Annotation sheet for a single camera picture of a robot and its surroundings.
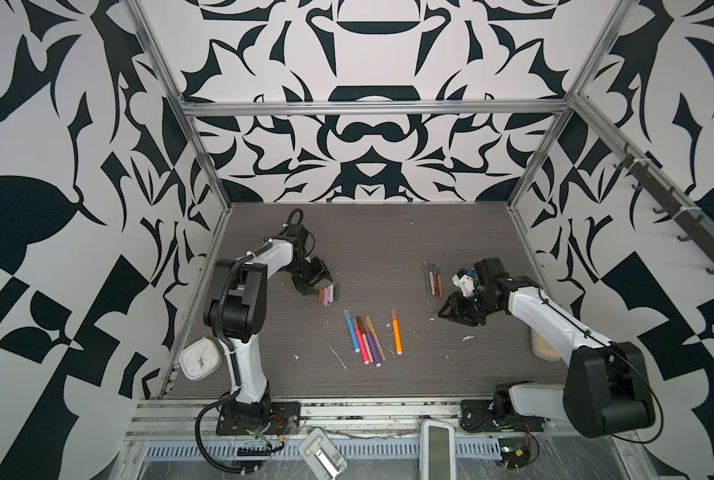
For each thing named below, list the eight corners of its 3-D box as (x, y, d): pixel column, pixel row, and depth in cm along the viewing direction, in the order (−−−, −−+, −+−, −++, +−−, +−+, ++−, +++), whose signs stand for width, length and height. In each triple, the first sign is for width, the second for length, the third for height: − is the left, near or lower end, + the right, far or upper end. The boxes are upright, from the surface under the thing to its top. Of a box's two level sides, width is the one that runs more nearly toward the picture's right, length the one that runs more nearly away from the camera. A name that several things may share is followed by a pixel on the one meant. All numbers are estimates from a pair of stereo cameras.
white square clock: (194, 386, 80) (188, 383, 78) (180, 359, 85) (174, 355, 82) (227, 362, 84) (223, 358, 82) (213, 336, 89) (208, 332, 86)
